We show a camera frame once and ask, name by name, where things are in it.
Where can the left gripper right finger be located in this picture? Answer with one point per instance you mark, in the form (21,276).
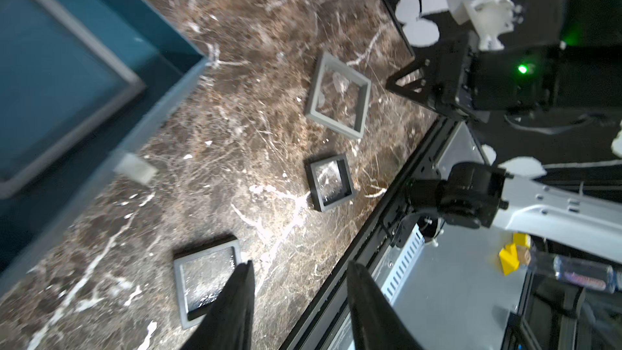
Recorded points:
(374,323)

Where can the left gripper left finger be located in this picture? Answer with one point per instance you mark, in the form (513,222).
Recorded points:
(228,323)

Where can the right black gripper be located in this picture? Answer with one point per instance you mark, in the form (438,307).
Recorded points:
(439,78)

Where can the teal drawer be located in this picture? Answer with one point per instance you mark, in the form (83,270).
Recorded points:
(33,219)

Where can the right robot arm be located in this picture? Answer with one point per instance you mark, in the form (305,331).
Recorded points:
(555,103)

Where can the small black brooch box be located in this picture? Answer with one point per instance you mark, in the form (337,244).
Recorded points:
(330,182)
(200,274)

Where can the yellow block under table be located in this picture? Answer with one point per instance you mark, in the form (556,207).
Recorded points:
(516,254)

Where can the clear plastic bottle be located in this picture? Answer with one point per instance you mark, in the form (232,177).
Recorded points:
(583,273)

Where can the black front mounting rail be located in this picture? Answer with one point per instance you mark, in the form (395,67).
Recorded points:
(330,305)

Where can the white perforated cable tray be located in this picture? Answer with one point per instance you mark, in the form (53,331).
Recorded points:
(397,264)

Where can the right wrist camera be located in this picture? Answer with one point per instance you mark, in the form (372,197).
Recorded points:
(489,18)

